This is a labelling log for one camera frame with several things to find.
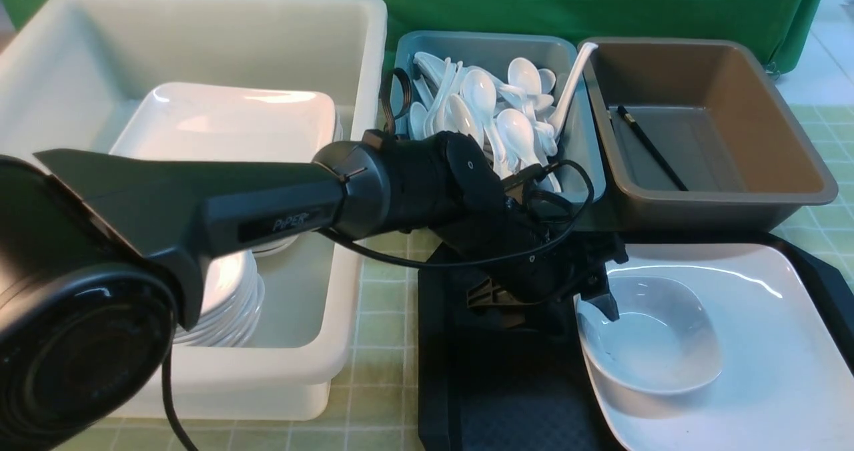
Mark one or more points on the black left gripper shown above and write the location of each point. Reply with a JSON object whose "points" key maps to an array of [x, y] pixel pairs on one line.
{"points": [[520, 271]]}

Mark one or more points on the white small bowl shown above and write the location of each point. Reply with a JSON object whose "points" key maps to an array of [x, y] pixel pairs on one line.
{"points": [[662, 342]]}

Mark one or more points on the black chopstick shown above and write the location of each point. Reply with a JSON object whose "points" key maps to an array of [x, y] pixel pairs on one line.
{"points": [[650, 147]]}

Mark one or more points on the white square rice plate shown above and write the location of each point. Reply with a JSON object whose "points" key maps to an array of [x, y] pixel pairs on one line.
{"points": [[785, 384]]}

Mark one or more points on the white soup spoon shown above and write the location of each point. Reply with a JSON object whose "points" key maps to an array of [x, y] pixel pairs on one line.
{"points": [[480, 94]]}

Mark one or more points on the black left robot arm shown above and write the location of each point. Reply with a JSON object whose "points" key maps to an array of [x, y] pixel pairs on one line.
{"points": [[104, 257]]}

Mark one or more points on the black serving tray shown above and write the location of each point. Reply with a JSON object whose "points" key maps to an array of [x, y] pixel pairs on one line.
{"points": [[518, 389]]}

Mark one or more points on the teal plastic bin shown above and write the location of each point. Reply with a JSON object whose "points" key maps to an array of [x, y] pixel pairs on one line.
{"points": [[494, 52]]}

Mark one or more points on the white ladle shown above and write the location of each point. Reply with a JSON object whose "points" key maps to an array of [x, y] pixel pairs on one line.
{"points": [[559, 115]]}

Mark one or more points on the brown plastic bin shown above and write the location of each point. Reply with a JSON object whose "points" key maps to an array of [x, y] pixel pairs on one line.
{"points": [[714, 114]]}

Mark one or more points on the pile of white spoons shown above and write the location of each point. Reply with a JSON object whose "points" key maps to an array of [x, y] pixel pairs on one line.
{"points": [[517, 137]]}

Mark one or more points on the stack of white small bowls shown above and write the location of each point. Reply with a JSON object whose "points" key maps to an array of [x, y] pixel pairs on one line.
{"points": [[232, 301]]}

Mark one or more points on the stack of white square plates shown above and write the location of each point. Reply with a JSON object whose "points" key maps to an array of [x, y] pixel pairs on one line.
{"points": [[206, 122]]}

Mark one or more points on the large white plastic tub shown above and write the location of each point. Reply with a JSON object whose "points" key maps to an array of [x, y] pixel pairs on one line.
{"points": [[77, 71]]}

